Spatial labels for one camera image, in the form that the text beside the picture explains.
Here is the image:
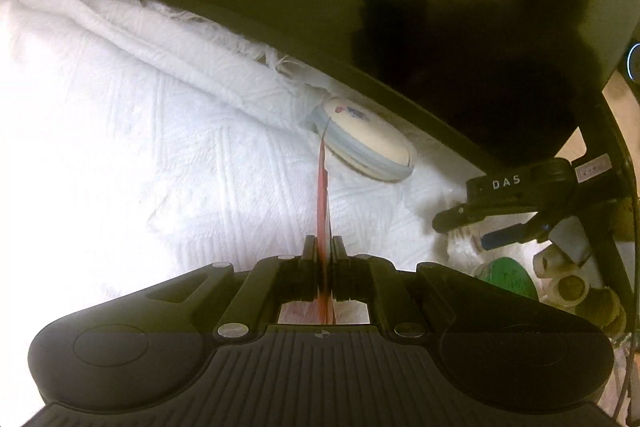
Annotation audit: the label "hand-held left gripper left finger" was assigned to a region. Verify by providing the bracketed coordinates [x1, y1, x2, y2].
[114, 234, 320, 341]

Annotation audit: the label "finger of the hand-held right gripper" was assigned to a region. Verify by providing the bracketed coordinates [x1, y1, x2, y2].
[432, 201, 538, 234]
[479, 206, 558, 252]

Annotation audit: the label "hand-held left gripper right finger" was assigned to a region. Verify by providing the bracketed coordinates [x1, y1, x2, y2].
[333, 234, 532, 341]

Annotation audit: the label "red packet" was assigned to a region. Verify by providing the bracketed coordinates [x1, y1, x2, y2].
[279, 116, 338, 326]

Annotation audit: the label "white plastic tubes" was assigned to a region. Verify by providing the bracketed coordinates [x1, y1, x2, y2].
[531, 216, 603, 309]

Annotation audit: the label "white oval pouch grey edge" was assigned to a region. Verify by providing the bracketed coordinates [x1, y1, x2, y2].
[301, 98, 417, 182]

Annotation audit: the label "white textured blanket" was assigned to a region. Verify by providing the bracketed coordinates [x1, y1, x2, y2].
[0, 0, 501, 303]

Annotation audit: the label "dark device blue light ring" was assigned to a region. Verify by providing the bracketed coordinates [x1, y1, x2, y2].
[622, 40, 640, 84]

